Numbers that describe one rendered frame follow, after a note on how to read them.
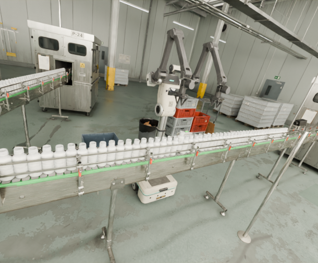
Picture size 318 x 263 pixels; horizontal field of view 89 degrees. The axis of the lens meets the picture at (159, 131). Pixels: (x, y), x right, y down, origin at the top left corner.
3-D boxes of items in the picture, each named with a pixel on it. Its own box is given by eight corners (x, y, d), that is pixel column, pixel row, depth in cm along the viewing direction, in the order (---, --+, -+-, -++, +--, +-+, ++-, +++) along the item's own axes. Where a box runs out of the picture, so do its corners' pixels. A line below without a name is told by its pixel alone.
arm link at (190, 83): (190, 72, 132) (181, 70, 127) (199, 74, 123) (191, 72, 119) (186, 86, 136) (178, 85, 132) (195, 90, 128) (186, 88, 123)
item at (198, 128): (190, 132, 416) (192, 124, 408) (180, 126, 446) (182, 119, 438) (205, 131, 451) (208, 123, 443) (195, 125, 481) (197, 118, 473)
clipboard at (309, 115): (310, 123, 391) (318, 111, 378) (299, 120, 408) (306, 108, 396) (310, 123, 393) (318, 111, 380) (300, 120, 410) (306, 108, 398)
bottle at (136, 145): (133, 163, 115) (136, 142, 109) (128, 158, 119) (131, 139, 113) (139, 160, 120) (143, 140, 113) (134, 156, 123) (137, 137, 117)
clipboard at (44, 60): (39, 68, 376) (37, 53, 363) (50, 70, 382) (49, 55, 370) (38, 68, 372) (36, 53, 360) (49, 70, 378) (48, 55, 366)
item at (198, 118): (193, 124, 408) (195, 116, 400) (182, 119, 438) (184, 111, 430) (208, 123, 443) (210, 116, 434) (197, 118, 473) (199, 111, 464)
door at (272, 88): (267, 117, 962) (284, 82, 882) (252, 112, 1038) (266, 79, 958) (268, 117, 967) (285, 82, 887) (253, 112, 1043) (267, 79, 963)
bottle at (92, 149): (93, 169, 101) (94, 146, 95) (84, 166, 102) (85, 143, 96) (98, 164, 107) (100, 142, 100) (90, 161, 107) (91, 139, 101)
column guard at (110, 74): (106, 90, 808) (108, 67, 766) (105, 88, 838) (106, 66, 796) (114, 91, 829) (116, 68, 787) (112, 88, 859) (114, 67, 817)
